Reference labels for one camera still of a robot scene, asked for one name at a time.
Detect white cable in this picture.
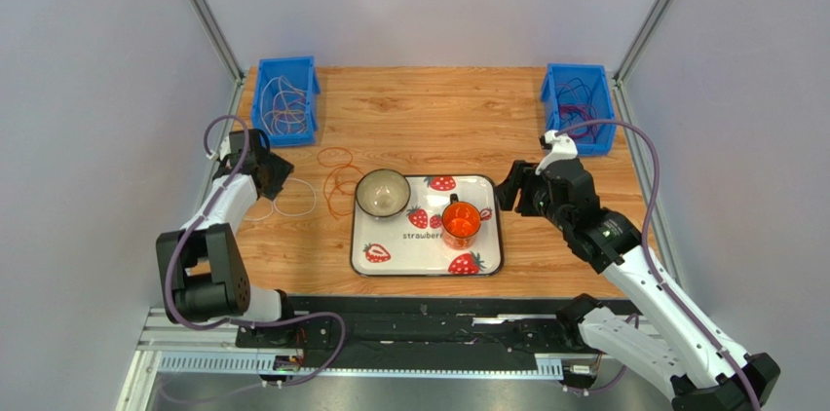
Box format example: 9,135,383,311
259,73,311,137
243,176,318,222

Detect orange cable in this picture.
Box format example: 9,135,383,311
316,146,365,220

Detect dark blue cable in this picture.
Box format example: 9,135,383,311
555,77,601,142

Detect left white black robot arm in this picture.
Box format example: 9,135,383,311
156,129,294,329

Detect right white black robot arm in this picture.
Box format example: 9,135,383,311
496,159,780,410

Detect orange translucent mug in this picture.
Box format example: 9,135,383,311
441,193,482,250

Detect left blue plastic bin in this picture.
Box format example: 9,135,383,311
250,56,321,147

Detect blue plastic bin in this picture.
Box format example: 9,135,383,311
540,63,617,157
250,56,321,147

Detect right blue plastic bin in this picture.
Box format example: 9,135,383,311
540,63,617,157

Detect white strawberry tray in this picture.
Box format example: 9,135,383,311
351,174,505,277

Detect grey ceramic bowl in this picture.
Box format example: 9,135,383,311
355,168,411,218

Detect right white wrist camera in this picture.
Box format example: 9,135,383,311
535,130,578,175

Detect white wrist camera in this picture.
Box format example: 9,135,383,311
206,135,231,162
535,130,578,175

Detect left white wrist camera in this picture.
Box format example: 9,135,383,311
206,135,231,162

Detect left aluminium frame post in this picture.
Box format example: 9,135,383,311
182,0,245,229

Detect aluminium frame post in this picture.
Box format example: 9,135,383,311
612,0,744,411
182,0,245,229

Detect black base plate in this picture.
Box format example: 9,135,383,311
235,295,598,372

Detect aluminium front rail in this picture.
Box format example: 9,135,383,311
138,304,600,379

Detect right aluminium frame post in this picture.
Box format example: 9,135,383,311
612,0,744,411

